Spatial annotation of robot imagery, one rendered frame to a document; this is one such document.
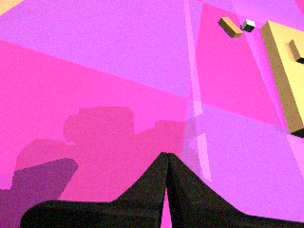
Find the small white cube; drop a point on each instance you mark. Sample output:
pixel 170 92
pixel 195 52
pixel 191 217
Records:
pixel 248 25

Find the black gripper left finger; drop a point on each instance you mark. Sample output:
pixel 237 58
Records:
pixel 140 206

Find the orange flat bar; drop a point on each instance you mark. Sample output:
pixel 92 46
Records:
pixel 230 27

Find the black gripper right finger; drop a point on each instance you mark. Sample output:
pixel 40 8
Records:
pixel 193 204

